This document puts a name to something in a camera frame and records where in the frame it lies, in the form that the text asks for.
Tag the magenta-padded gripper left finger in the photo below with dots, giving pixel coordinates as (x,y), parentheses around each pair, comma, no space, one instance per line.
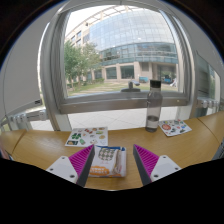
(65,168)

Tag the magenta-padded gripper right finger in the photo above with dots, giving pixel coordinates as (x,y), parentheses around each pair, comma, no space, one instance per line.
(163,166)

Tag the large colourful sticker sheet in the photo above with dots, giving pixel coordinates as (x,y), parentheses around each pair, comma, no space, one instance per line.
(87,136)

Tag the small colourful sticker sheet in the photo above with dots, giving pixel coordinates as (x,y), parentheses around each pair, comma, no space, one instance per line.
(175,127)

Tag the clear grey water bottle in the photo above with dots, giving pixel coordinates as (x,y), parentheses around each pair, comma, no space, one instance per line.
(154,110)

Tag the white roller blind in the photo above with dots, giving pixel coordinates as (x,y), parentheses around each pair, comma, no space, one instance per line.
(23,73)

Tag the green tree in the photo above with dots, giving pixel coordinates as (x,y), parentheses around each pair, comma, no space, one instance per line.
(78,61)

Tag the glass office building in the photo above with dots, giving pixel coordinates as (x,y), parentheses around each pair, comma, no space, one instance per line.
(136,43)

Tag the white wall socket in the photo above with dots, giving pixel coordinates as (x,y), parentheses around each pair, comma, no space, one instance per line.
(42,115)
(16,120)

